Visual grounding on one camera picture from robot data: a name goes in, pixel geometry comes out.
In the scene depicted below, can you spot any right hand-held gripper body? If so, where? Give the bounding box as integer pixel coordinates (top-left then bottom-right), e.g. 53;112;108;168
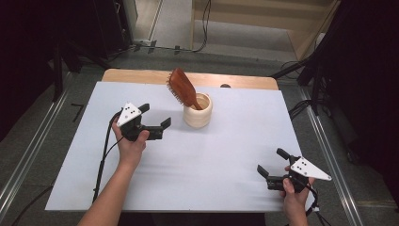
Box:
265;154;333;194

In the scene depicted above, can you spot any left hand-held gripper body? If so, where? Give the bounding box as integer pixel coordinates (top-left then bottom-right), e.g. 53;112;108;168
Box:
116;102;165;142

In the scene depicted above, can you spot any cream ribbed holder cup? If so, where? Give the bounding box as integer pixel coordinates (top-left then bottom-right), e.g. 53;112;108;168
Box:
183;91;214;129

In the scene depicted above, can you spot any wooden hairbrush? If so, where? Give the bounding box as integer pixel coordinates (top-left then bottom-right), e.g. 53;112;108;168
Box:
166;67;203;111

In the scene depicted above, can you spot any person's right hand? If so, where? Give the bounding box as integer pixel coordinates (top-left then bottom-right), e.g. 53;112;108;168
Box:
279;166;315;216

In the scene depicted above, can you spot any person's left hand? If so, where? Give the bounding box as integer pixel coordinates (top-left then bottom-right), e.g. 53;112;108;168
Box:
111;117;151;171

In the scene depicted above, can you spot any wooden table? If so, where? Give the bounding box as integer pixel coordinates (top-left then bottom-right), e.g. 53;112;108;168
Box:
102;68;279;91

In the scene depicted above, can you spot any white table mat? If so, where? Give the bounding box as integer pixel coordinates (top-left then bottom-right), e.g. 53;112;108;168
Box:
44;81;315;212

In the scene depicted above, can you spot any black metal stand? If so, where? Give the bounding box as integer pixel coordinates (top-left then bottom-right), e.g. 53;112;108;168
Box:
310;59;325;116
52;40;64;104

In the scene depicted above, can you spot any metal floor rail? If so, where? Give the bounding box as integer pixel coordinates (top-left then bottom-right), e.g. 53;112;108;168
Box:
0;89;70;215
298;87;365;226

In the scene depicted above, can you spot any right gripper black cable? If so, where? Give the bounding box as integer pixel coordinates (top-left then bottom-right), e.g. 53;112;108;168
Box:
304;183;332;226

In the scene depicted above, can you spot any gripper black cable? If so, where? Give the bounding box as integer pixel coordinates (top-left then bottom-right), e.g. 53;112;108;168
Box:
92;110;124;203
304;183;332;226

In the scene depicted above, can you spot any black floor cable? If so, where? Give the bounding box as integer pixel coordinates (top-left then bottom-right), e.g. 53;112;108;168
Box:
10;185;55;226
287;99;312;121

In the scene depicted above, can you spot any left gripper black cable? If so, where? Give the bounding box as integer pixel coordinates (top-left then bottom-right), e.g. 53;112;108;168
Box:
92;110;124;203

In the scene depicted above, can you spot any black hanging cable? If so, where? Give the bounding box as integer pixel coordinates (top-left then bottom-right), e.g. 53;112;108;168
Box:
190;0;213;54

